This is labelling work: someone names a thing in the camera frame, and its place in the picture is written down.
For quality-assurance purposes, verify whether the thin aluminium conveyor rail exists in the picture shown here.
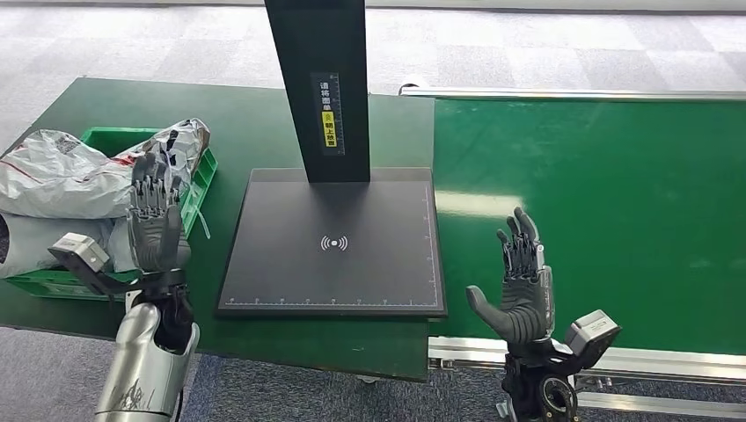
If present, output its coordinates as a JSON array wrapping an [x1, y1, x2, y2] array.
[[399, 85, 746, 102]]

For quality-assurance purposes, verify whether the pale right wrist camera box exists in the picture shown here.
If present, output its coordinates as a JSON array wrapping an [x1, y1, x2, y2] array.
[[562, 309, 623, 370]]

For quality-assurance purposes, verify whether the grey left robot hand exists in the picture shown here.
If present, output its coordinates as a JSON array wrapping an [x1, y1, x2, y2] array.
[[126, 152, 193, 275]]

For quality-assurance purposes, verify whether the green conveyor belt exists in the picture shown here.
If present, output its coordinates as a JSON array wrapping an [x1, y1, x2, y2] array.
[[431, 98, 746, 356]]

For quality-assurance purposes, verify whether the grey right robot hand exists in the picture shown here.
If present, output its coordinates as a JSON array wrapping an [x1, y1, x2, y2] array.
[[464, 207, 555, 346]]

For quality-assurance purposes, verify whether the black yellow label sticker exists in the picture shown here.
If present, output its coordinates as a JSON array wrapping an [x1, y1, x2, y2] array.
[[311, 71, 346, 157]]

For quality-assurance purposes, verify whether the white package with red stripe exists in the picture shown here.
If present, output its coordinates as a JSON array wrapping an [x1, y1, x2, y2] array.
[[0, 128, 139, 222]]

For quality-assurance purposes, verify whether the green plastic crate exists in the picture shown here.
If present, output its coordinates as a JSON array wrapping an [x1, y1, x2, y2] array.
[[5, 127, 218, 302]]

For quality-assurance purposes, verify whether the black inbound scanner machine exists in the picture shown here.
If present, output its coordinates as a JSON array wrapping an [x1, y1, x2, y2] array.
[[216, 0, 449, 320]]

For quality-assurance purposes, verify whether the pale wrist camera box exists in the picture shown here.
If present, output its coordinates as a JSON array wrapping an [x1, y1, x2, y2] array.
[[48, 232, 141, 296], [562, 309, 623, 370]]

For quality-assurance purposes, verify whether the wide aluminium conveyor frame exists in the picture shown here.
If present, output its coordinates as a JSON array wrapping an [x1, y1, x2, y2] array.
[[427, 336, 746, 419]]

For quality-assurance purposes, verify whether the dark green table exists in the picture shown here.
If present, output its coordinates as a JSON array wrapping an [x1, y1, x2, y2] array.
[[0, 76, 437, 382]]

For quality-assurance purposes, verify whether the white package with black print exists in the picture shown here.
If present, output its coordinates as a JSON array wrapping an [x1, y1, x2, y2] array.
[[0, 212, 118, 280]]

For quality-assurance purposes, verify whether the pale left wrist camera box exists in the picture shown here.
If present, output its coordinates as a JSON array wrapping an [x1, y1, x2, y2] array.
[[48, 232, 141, 296]]

